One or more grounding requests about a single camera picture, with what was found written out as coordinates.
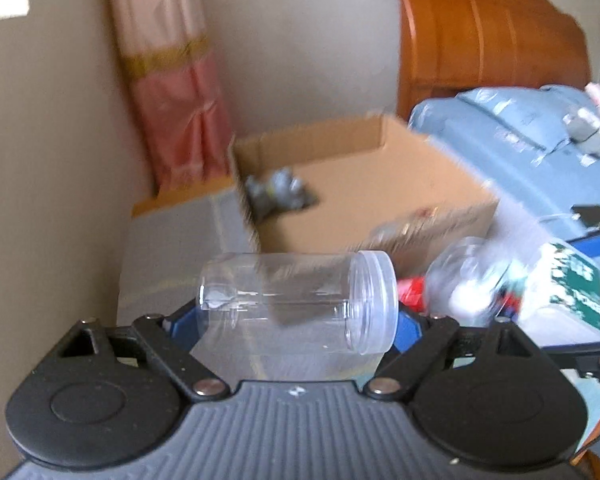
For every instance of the grey animal toy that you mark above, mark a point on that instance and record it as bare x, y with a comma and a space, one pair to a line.
280, 192

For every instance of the clear plastic bottle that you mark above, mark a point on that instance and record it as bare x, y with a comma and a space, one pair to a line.
467, 280

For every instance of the wooden headboard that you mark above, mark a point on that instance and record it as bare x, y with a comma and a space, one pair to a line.
480, 45

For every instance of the grey checked mat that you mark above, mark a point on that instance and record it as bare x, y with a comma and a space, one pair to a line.
180, 250

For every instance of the grey object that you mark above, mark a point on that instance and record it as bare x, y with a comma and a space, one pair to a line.
584, 127

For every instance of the white plastic container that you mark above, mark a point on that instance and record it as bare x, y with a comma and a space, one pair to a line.
565, 285

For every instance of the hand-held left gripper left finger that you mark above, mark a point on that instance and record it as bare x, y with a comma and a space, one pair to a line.
186, 329

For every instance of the pink curtain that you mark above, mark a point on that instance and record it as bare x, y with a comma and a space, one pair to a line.
180, 105

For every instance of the clear plastic jar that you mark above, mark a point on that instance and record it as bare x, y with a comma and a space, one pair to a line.
290, 295

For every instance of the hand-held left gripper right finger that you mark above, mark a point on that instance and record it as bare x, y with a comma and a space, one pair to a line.
408, 334

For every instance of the wooden nightstand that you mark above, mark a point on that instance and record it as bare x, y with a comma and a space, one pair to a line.
170, 200

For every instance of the blue pillow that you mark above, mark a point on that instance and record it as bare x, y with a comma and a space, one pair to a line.
520, 160

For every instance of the cardboard box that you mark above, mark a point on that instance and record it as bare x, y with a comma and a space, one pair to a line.
380, 195

